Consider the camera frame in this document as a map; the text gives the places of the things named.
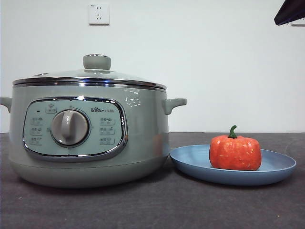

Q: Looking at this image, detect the orange pumpkin with green stem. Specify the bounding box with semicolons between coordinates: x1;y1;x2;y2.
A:
209;125;262;171

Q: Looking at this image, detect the blue plate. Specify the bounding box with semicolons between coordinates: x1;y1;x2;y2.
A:
169;144;297;187

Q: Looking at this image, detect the glass lid with green knob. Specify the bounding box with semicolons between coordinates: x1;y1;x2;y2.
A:
12;53;166;91

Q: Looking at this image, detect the pale green electric steamer pot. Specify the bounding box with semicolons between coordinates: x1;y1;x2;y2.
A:
0;82;188;189

